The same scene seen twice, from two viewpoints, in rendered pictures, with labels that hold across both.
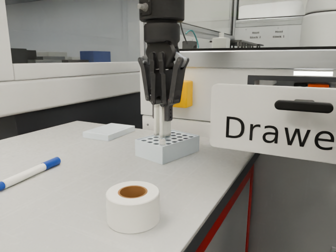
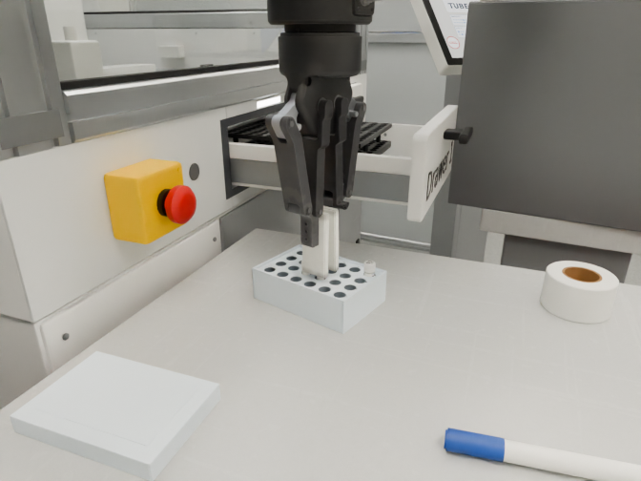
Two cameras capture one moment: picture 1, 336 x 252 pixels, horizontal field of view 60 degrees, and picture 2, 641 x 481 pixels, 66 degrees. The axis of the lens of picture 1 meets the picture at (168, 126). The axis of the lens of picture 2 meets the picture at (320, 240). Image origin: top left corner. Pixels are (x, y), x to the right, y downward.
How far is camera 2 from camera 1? 84 cm
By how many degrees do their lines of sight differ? 90
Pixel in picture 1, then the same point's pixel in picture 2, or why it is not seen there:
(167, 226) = not seen: hidden behind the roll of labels
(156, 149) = (379, 282)
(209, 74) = (173, 135)
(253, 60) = (220, 92)
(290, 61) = (251, 87)
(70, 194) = (567, 373)
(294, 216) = not seen: hidden behind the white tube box
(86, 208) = (589, 345)
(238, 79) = (211, 131)
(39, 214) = not seen: outside the picture
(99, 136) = (201, 410)
